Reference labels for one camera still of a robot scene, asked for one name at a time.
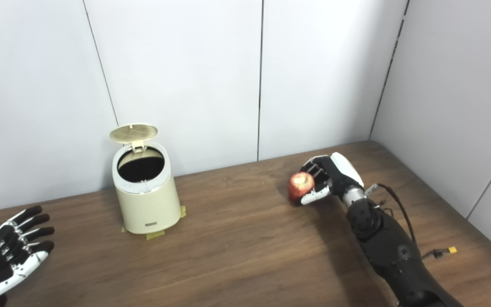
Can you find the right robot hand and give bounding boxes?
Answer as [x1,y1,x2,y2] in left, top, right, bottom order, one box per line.
[300,152,364,206]

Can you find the red apple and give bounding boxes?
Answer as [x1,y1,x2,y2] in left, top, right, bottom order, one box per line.
[288,172,315,203]

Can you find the cream-colored bin body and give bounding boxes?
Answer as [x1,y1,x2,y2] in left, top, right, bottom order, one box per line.
[112,143,182,235]

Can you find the cream round bin lid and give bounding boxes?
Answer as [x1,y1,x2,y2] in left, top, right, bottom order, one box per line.
[110,124,159,154]

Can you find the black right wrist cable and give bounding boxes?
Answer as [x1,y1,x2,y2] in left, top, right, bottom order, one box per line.
[365,183,419,249]

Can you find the yellow wire connector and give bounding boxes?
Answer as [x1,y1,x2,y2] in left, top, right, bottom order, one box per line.
[421,246,458,261]

